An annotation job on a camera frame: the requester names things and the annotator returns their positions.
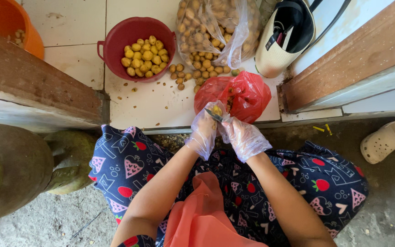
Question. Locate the person's left hand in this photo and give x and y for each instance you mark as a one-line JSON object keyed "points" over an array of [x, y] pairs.
{"points": [[201, 133]]}

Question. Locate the person's right hand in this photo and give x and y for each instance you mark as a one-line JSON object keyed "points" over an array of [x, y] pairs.
{"points": [[245, 140]]}

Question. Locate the person's left fingers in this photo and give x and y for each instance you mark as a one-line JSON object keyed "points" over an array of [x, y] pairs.
{"points": [[211, 107]]}

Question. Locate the person's right fingers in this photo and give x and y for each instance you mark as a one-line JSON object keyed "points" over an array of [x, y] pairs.
{"points": [[227, 127]]}

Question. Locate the peeled yellow fruit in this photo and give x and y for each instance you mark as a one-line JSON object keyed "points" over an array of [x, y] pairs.
{"points": [[217, 110]]}

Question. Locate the small kitchen knife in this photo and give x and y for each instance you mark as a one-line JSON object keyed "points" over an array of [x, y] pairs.
{"points": [[214, 115]]}

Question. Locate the pile of loose brown fruits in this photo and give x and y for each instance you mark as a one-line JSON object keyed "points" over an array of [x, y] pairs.
{"points": [[197, 73]]}

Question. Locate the red plastic bag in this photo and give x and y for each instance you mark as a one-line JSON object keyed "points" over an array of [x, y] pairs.
{"points": [[245, 96]]}

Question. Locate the heap of fruit peel scraps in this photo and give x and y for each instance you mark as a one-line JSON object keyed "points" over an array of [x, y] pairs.
{"points": [[171, 141]]}

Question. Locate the clear plastic bag of fruits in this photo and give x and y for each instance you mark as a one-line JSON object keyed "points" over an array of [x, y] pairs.
{"points": [[214, 31]]}

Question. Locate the heap of peeled yellow fruits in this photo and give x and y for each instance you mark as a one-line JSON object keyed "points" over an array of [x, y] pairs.
{"points": [[145, 56]]}

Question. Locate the cream woven handbag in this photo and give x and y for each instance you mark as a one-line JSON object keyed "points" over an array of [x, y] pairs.
{"points": [[279, 55]]}

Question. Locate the yellow plastic scrap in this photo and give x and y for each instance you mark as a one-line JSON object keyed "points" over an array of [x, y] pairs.
{"points": [[328, 129], [318, 129]]}

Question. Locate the salmon orange cloth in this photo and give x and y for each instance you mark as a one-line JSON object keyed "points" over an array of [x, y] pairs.
{"points": [[201, 216]]}

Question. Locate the maroon plastic bucket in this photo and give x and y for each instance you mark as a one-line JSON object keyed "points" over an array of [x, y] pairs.
{"points": [[115, 51]]}

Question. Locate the navy patterned trousers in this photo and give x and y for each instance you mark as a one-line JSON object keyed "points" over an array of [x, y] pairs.
{"points": [[321, 192]]}

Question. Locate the white perforated clog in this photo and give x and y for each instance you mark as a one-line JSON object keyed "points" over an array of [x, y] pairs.
{"points": [[384, 142]]}

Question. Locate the thin dark twig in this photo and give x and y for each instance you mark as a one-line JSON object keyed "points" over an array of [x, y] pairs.
{"points": [[89, 224]]}

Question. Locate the mossy stone block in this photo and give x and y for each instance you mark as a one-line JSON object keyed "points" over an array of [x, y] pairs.
{"points": [[15, 168]]}

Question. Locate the orange plastic bucket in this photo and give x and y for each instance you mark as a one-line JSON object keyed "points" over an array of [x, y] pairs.
{"points": [[9, 17]]}

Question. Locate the wooden door frame post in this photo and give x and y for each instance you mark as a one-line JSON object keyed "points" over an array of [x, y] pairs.
{"points": [[29, 79], [351, 65]]}

